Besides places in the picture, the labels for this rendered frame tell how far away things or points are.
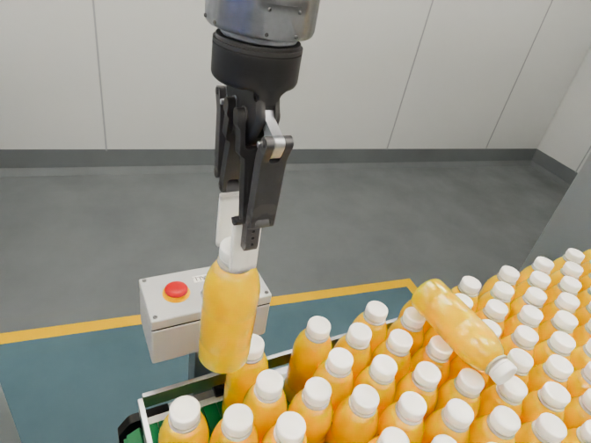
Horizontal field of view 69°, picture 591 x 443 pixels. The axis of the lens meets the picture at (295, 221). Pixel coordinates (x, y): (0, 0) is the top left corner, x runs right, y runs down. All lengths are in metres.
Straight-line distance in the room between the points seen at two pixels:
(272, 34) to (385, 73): 3.32
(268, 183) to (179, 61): 2.75
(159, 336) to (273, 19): 0.52
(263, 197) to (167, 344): 0.41
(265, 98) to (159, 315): 0.43
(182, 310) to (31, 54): 2.57
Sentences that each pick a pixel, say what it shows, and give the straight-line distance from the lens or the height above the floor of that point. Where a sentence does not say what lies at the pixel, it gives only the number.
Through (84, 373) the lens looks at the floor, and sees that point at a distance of 2.04.
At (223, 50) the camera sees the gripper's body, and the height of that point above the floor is 1.53.
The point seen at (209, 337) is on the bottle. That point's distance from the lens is 0.55.
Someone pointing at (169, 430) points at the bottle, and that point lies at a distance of 0.64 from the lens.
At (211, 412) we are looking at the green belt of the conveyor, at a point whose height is 0.90.
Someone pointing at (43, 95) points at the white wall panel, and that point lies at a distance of 3.19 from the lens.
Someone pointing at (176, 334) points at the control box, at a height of 1.06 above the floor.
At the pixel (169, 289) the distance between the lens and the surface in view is 0.72.
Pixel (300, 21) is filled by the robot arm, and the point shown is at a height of 1.56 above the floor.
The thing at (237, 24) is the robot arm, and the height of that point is 1.55.
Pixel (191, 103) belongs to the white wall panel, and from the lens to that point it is 3.20.
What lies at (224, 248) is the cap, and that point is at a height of 1.32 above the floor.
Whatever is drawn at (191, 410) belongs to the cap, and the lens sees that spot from 0.62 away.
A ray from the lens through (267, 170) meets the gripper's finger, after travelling 0.37.
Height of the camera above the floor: 1.61
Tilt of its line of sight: 34 degrees down
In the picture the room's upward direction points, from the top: 11 degrees clockwise
